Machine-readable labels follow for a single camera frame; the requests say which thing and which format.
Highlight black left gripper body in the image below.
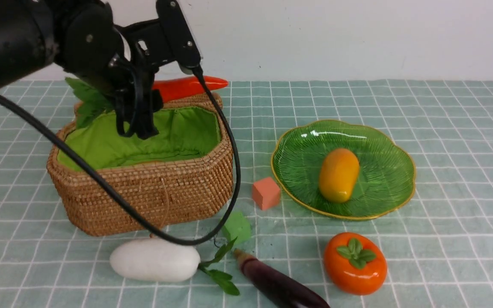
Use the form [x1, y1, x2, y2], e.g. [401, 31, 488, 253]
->
[57, 0, 162, 139]

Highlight orange carrot with leaves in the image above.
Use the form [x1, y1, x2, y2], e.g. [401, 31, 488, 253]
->
[65, 77, 204, 128]

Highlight white radish with leaves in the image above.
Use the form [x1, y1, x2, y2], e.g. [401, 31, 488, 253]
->
[109, 237, 240, 296]

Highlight yellow orange mango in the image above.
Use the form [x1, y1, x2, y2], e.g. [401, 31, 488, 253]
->
[318, 148, 360, 203]

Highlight purple eggplant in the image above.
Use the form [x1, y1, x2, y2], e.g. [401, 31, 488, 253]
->
[233, 249, 330, 308]

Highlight orange persimmon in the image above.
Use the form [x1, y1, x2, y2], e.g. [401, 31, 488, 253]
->
[323, 232, 388, 296]

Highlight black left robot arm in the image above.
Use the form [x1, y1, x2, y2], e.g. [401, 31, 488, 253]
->
[0, 0, 162, 139]

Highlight woven wicker basket green lining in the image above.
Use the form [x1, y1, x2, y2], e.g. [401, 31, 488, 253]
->
[47, 93, 234, 237]

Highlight woven wicker basket lid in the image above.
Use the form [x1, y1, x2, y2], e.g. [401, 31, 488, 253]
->
[74, 93, 224, 117]

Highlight orange foam cube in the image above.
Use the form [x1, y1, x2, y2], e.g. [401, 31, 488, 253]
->
[252, 177, 281, 210]

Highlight green foam cube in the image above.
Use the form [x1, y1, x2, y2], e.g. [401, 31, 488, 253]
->
[222, 210, 252, 245]

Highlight green glass leaf plate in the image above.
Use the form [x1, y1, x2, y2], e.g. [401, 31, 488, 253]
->
[270, 119, 416, 221]

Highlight green checkered tablecloth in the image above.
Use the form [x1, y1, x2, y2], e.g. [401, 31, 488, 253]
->
[0, 80, 493, 308]

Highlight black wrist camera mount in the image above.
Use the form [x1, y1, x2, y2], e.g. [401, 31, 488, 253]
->
[117, 0, 203, 74]

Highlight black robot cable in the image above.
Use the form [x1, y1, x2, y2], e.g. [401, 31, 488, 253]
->
[0, 64, 241, 246]

